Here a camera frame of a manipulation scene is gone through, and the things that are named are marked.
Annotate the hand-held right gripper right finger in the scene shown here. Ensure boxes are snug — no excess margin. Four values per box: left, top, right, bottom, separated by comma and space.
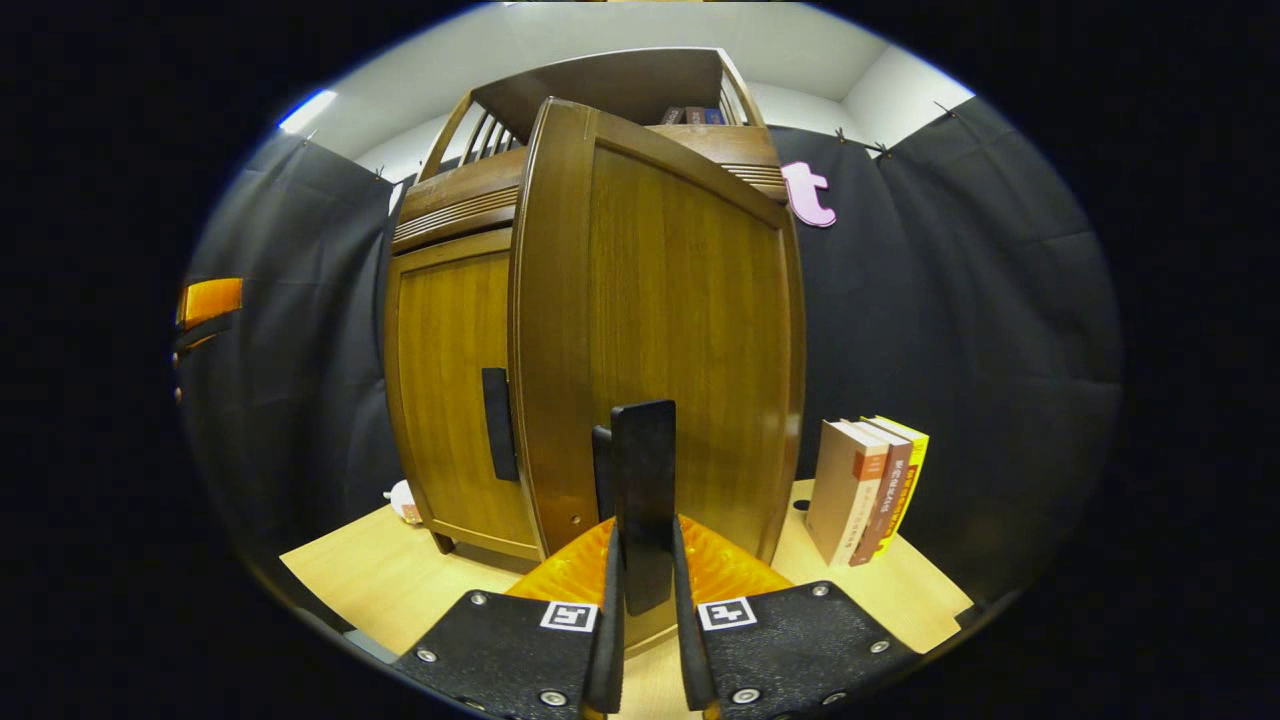
672, 515, 921, 719

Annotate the yellow book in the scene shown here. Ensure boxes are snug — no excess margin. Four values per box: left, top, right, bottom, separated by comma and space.
872, 415, 930, 557

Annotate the narrow ceiling light panel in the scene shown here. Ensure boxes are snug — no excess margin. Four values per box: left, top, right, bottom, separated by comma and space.
278, 90, 339, 134

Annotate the wooden double-door shoe cabinet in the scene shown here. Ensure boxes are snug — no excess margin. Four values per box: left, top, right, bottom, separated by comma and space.
385, 47, 791, 576

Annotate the white and orange book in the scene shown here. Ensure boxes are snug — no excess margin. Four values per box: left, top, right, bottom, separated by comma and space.
805, 420, 891, 567

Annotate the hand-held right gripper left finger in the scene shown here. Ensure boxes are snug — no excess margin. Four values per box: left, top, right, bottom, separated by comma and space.
395, 515, 626, 720

